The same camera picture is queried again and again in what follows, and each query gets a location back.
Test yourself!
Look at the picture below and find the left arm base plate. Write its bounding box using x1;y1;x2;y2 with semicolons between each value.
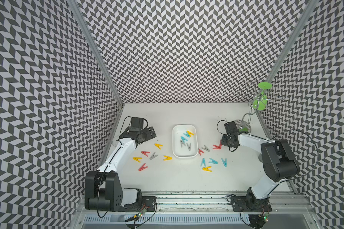
121;196;157;212

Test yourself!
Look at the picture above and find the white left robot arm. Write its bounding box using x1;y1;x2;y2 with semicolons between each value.
84;117;156;212

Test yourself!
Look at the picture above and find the white plastic storage box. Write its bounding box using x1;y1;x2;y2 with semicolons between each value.
172;124;199;159

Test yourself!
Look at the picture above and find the aluminium front rail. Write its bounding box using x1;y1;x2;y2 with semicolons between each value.
142;191;315;214

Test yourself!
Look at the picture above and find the clear drinking glass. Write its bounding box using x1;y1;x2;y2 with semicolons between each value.
110;136;118;147

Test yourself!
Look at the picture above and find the red clothespin group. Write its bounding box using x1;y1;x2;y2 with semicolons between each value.
213;141;222;150

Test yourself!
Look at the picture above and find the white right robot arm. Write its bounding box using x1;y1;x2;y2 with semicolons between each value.
221;121;300;210

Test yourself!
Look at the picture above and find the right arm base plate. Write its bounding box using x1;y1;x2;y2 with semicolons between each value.
229;196;272;213

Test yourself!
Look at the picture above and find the red clothespin lower left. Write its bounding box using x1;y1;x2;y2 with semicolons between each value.
138;163;148;171

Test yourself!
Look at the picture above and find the chrome green jewelry stand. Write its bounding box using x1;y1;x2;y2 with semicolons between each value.
234;82;285;132

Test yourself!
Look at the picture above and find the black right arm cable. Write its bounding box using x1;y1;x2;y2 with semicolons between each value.
269;129;319;184

